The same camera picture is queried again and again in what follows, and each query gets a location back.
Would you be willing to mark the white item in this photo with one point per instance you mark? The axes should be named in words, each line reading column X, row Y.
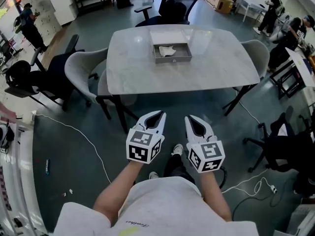
column 167, row 51

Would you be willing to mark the person's white right shoe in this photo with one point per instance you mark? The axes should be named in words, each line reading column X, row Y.
column 177, row 149

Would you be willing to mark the white side table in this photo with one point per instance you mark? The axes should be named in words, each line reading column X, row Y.
column 299, row 65

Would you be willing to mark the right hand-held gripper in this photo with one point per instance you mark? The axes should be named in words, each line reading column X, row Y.
column 209, row 156

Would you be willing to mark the black office chair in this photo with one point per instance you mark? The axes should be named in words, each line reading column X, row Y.
column 285, row 144
column 49, row 75
column 169, row 11

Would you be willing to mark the person's white shirt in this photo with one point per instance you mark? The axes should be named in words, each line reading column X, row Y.
column 167, row 210

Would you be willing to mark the person's left forearm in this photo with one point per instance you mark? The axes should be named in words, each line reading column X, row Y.
column 115, row 193

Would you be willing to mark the white power strip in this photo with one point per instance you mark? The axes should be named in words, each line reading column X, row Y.
column 273, row 188

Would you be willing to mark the grey upholstered chair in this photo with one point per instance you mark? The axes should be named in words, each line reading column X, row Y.
column 103, row 87
column 257, row 53
column 78, row 67

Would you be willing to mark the person's black trousers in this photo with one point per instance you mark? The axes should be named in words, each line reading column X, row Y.
column 177, row 167

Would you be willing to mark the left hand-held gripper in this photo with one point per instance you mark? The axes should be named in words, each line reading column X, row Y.
column 137, row 146

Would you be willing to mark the person's white left shoe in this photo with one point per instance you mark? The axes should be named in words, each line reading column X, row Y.
column 153, row 175

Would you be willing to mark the person's right forearm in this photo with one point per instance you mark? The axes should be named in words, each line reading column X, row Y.
column 214, row 195

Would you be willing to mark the person's white shoe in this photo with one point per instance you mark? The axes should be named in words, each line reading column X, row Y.
column 153, row 175
column 177, row 149

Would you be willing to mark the white cabinet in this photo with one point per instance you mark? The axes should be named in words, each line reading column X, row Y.
column 62, row 7

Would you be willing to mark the white folding table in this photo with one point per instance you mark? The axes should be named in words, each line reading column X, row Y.
column 251, row 6

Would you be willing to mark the black table leg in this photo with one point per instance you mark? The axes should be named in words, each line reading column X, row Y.
column 236, row 98
column 120, row 112

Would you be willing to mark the small blue floor object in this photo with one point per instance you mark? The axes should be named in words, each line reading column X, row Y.
column 47, row 166

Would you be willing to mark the grey drawer box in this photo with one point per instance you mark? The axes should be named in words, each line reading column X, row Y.
column 172, row 58

